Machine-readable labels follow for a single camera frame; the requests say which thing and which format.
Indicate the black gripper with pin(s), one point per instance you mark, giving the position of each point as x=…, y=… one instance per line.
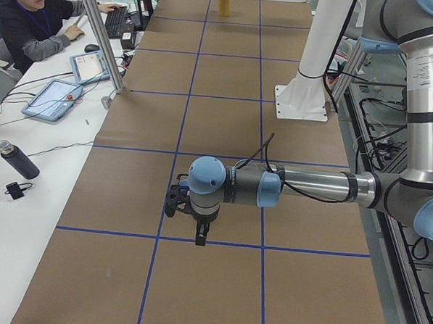
x=201, y=220

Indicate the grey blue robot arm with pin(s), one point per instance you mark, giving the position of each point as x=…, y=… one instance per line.
x=407, y=197

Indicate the yellow wooden cup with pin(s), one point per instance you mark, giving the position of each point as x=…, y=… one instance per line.
x=224, y=8

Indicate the small black adapter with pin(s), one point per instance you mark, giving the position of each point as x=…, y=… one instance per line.
x=17, y=190

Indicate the lower blue teach pendant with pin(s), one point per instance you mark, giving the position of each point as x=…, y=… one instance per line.
x=53, y=101

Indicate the blue teach pendant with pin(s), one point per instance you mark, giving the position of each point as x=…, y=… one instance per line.
x=53, y=101
x=89, y=68

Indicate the upper blue teach pendant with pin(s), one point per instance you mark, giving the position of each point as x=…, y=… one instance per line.
x=89, y=68

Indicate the black water bottle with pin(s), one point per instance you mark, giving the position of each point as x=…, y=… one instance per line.
x=18, y=160

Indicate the black power brick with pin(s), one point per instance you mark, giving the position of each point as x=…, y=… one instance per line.
x=128, y=40

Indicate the black computer mouse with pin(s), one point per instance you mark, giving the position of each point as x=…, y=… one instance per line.
x=91, y=47

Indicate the black keyboard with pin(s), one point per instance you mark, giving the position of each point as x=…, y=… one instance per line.
x=115, y=21

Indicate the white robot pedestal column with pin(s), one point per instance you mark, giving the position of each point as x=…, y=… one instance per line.
x=304, y=97

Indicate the aluminium frame post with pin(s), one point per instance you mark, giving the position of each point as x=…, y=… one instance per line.
x=100, y=33

